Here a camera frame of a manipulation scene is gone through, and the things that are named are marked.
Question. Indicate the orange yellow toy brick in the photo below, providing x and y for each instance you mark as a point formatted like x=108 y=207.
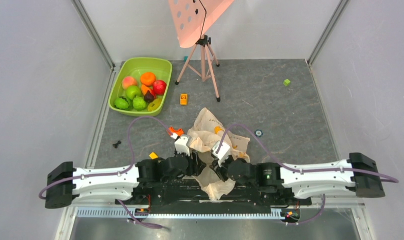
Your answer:
x=183 y=99

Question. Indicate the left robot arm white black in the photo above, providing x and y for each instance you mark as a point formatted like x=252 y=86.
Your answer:
x=67 y=184

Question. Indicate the blue poker chip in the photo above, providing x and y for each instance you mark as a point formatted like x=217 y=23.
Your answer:
x=258 y=133

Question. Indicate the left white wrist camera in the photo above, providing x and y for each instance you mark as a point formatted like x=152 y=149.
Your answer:
x=182 y=144

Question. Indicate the yellow small block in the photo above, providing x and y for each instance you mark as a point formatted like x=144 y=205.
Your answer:
x=153 y=155

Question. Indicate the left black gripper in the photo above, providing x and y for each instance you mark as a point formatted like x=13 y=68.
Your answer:
x=196 y=165

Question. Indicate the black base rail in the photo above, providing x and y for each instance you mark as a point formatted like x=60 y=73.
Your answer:
x=185 y=196

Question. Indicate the green fake apple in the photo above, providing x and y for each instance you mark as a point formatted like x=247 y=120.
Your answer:
x=133 y=91

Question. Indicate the small green cube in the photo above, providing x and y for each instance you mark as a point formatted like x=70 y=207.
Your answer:
x=286 y=82

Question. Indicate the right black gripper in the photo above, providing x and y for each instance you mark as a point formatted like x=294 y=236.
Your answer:
x=216 y=164

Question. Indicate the pink tripod stand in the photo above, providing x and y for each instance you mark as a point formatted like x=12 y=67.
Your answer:
x=208 y=58

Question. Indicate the small black bolt piece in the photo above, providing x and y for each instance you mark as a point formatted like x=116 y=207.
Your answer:
x=115 y=145

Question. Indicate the orange curved toy piece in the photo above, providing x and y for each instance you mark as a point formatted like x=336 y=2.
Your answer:
x=177 y=131

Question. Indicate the peach fake fruit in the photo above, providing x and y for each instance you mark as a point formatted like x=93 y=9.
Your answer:
x=128 y=81

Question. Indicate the green bumpy fake fruit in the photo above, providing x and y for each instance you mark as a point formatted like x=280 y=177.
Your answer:
x=139 y=103

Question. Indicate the orange red fake fruit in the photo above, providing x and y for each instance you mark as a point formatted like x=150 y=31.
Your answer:
x=145 y=89

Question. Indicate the green plastic tub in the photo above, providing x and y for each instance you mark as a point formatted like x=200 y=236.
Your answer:
x=135 y=67

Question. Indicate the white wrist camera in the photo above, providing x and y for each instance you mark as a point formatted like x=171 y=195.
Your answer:
x=182 y=144
x=221 y=152

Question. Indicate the red fake apple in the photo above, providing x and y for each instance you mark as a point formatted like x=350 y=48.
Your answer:
x=159 y=87

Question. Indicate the yellow fake fruit slice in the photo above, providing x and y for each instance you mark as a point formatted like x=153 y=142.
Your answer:
x=152 y=106

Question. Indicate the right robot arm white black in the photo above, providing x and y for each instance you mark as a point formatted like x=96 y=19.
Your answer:
x=358 y=174

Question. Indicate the pink perforated board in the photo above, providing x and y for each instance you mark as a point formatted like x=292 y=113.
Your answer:
x=192 y=18

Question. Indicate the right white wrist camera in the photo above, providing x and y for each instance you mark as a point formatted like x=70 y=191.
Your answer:
x=221 y=152

